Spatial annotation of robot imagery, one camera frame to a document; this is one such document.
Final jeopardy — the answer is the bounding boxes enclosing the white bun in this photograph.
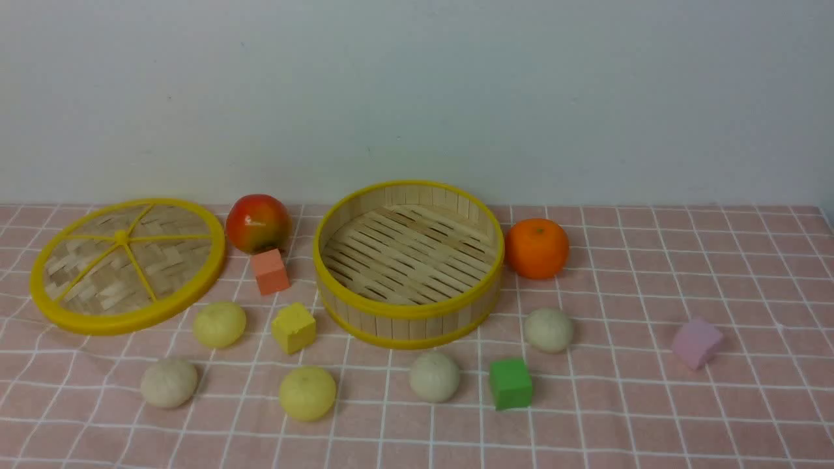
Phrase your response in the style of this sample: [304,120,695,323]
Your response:
[523,307,575,354]
[140,357,199,408]
[409,350,461,403]

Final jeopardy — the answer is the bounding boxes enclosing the yellow bun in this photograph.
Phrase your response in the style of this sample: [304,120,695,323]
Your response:
[192,301,248,349]
[279,366,338,422]

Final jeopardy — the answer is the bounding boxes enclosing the yellow rimmed bamboo steamer tray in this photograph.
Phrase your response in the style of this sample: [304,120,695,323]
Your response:
[312,179,504,350]

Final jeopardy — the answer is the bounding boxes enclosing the yellow rimmed bamboo steamer lid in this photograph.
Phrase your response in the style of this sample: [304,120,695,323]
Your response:
[29,198,226,335]

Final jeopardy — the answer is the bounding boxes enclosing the orange fruit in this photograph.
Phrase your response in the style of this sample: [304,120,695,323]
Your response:
[504,218,571,280]

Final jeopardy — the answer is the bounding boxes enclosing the orange foam cube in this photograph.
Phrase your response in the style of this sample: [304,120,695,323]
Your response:
[251,249,290,296]

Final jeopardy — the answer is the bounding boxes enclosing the yellow foam cube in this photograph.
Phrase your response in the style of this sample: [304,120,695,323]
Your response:
[271,302,317,354]

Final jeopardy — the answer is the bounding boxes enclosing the red yellow apple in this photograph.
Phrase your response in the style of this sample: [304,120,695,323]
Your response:
[225,193,293,255]

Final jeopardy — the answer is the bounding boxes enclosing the green foam cube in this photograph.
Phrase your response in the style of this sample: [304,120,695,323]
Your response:
[489,357,534,412]

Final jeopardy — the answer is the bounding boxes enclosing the pink checkered tablecloth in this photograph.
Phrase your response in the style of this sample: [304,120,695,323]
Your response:
[1,202,833,468]

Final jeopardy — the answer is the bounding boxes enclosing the pink foam block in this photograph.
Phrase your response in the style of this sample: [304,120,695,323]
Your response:
[671,317,725,371]

